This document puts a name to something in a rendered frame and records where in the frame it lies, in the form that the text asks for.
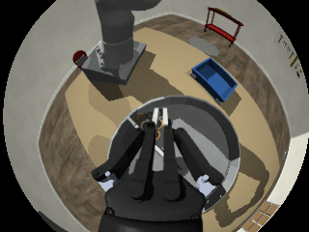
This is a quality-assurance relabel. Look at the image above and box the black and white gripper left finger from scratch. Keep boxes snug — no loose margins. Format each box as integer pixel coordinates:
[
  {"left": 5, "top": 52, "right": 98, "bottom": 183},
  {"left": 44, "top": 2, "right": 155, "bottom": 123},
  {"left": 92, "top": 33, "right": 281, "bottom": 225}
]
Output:
[{"left": 92, "top": 108, "right": 158, "bottom": 200}]

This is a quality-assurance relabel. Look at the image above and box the blue shallow tray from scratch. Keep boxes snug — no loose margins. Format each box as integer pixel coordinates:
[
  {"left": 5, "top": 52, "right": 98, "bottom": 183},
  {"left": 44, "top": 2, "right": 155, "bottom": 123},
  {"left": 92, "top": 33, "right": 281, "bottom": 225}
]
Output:
[{"left": 190, "top": 58, "right": 238, "bottom": 105}]

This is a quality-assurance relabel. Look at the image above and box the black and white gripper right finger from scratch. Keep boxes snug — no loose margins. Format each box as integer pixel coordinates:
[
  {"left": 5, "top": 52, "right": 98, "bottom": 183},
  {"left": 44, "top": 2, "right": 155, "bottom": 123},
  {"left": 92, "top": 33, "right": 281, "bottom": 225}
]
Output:
[{"left": 162, "top": 108, "right": 224, "bottom": 202}]

